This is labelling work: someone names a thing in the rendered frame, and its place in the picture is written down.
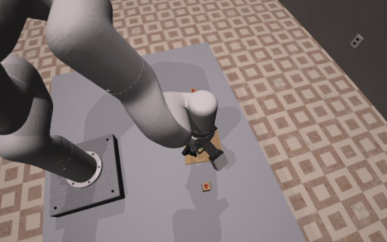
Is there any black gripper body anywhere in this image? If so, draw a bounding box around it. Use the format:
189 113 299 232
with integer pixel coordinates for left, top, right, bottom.
186 124 215 153

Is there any tan flat mat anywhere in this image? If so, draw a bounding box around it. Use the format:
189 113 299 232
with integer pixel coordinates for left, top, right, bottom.
185 129 221 164

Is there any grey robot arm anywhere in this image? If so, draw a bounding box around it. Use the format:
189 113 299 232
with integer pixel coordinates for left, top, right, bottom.
0 0 228 188

